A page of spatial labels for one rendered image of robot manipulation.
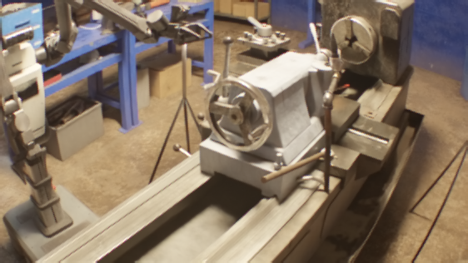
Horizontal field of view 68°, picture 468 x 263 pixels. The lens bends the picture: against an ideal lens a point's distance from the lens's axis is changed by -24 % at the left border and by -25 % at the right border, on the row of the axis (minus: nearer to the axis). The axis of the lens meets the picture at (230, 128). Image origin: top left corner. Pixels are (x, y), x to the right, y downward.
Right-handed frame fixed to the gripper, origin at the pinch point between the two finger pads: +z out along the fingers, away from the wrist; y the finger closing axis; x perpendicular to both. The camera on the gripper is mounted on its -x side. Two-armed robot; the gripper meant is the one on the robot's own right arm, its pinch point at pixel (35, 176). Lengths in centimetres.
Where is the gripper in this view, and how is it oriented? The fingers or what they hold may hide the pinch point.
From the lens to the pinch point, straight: 136.2
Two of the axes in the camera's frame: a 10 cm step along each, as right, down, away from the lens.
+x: -6.8, 1.7, 7.1
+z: 3.8, 9.1, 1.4
